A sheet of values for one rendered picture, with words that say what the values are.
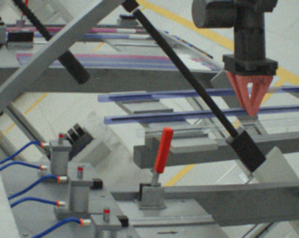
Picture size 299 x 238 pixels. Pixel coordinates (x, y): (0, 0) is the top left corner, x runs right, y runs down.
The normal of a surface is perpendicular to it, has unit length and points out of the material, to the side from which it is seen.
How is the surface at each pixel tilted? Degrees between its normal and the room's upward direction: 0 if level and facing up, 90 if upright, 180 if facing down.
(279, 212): 90
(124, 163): 0
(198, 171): 0
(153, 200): 90
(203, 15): 51
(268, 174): 90
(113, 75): 90
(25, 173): 45
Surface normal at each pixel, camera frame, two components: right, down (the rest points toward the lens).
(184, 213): 0.11, -0.96
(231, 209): 0.29, 0.29
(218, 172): -0.59, -0.69
